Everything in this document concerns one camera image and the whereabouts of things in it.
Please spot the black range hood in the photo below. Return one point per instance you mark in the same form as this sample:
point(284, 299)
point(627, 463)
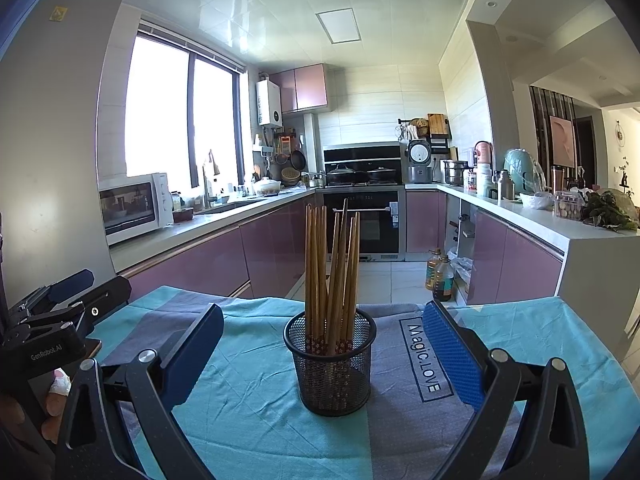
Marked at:
point(362, 155)

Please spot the clear plastic food box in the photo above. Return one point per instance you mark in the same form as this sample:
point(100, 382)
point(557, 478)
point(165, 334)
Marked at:
point(567, 207)

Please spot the black lidded pot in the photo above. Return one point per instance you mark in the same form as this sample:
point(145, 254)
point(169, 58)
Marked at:
point(340, 175)
point(382, 174)

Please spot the white bottle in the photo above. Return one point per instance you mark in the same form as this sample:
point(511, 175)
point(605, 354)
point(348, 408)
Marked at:
point(484, 180)

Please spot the grey rice cooker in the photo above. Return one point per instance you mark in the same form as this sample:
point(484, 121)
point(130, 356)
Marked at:
point(420, 160)

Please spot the yellow oil bottle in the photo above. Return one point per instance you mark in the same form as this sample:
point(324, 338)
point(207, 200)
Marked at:
point(434, 272)

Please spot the black mesh cup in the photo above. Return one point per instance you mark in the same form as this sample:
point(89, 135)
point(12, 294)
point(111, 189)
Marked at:
point(332, 375)

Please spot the pink cabinet beside oven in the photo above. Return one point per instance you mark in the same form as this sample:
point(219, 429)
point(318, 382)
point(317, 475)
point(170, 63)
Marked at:
point(424, 220)

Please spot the pink kettle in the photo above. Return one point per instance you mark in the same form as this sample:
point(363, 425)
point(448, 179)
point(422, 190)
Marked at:
point(484, 152)

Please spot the steel thermos bottle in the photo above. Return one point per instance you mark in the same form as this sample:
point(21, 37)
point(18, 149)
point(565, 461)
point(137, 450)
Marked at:
point(505, 185)

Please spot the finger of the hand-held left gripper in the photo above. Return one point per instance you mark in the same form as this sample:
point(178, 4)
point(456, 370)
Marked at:
point(75, 278)
point(110, 295)

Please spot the white kitchen countertop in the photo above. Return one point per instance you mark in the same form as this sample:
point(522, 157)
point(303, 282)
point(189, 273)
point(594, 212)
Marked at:
point(200, 222)

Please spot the white casserole pot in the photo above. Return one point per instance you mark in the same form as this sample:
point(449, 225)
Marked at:
point(267, 187)

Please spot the grey refrigerator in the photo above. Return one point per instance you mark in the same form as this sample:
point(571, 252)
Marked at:
point(50, 135)

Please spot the pink base cabinets short run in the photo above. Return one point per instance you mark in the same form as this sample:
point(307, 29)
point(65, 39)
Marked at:
point(520, 265)

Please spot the round wall clock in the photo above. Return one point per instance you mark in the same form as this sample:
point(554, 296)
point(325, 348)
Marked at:
point(621, 135)

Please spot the bundle of wooden chopsticks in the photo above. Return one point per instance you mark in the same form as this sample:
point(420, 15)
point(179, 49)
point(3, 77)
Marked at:
point(325, 285)

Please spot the black built-in oven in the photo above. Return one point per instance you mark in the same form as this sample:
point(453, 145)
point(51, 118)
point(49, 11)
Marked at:
point(380, 230)

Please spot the pink base cabinets long run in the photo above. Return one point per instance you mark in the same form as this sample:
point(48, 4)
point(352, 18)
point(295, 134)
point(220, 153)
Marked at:
point(215, 255)

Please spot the steel sink faucet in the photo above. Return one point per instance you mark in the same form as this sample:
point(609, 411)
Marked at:
point(209, 185)

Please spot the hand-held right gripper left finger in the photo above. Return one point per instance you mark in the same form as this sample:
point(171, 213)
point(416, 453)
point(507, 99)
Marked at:
point(200, 350)

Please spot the ceiling light panel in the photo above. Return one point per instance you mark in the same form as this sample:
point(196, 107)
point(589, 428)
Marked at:
point(338, 25)

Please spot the kitchen window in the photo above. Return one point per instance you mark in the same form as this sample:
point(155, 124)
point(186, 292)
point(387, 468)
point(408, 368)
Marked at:
point(160, 110)

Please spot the white water heater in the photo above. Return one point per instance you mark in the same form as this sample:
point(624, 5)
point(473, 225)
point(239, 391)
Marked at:
point(269, 102)

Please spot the white microwave oven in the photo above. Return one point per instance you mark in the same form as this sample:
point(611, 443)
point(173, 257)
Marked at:
point(135, 205)

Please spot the teal and grey tablecloth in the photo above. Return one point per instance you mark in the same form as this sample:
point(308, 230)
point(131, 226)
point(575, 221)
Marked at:
point(250, 410)

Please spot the black wall rack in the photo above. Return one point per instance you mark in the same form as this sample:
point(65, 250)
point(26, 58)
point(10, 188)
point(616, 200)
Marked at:
point(425, 140)

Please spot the dark red bowl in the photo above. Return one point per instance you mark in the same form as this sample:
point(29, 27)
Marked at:
point(182, 215)

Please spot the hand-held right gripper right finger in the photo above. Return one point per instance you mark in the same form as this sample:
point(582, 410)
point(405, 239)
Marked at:
point(452, 360)

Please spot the leafy green vegetables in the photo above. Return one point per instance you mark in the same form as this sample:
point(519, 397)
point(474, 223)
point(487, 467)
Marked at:
point(607, 212)

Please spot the pink framed painting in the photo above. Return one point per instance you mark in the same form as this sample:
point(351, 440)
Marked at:
point(562, 140)

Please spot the wooden cutting board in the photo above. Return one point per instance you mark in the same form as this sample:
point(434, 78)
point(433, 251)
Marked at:
point(437, 122)

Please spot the hanging dark wok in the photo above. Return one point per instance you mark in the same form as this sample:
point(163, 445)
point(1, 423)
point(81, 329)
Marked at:
point(298, 159)

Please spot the person's left hand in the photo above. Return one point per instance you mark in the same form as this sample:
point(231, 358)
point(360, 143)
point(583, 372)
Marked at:
point(55, 405)

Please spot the pink wall cabinet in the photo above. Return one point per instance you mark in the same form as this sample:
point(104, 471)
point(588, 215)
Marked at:
point(305, 87)

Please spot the clear plastic bag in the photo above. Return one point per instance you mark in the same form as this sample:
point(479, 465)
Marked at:
point(462, 267)

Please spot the green countertop appliance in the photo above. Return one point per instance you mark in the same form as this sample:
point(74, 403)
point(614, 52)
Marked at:
point(522, 172)

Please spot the steel steamer pot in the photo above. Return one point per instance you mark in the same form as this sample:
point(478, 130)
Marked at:
point(454, 172)

